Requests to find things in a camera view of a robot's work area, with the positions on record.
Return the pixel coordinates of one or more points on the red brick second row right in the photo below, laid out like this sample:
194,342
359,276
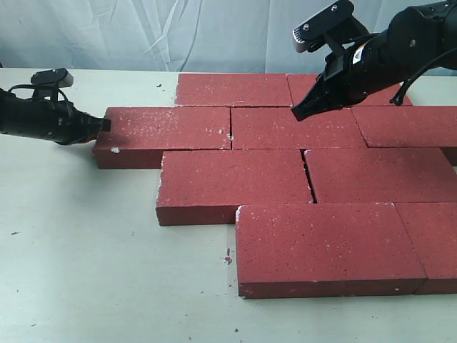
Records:
407,126

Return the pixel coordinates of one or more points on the red brick third row right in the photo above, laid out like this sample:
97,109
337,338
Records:
399,175

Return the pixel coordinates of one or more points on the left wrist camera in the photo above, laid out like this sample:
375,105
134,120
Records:
47,83

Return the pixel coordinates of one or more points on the red brick front large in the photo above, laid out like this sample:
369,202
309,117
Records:
324,250

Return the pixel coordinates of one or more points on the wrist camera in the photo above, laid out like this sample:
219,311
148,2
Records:
333,26
47,83

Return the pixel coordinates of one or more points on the red brick pushed sideways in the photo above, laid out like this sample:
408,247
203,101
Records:
208,186

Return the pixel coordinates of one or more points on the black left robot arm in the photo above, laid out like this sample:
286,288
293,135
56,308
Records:
16,113

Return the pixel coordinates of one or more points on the white wrinkled backdrop curtain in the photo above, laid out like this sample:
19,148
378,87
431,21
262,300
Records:
189,36

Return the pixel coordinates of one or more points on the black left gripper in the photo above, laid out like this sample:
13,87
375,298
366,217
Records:
63,124

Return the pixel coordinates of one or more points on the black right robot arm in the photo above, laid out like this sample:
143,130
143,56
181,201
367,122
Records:
418,39

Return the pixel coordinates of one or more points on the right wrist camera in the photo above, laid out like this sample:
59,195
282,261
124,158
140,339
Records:
333,26

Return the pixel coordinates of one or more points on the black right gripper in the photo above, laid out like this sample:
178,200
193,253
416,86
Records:
365,72

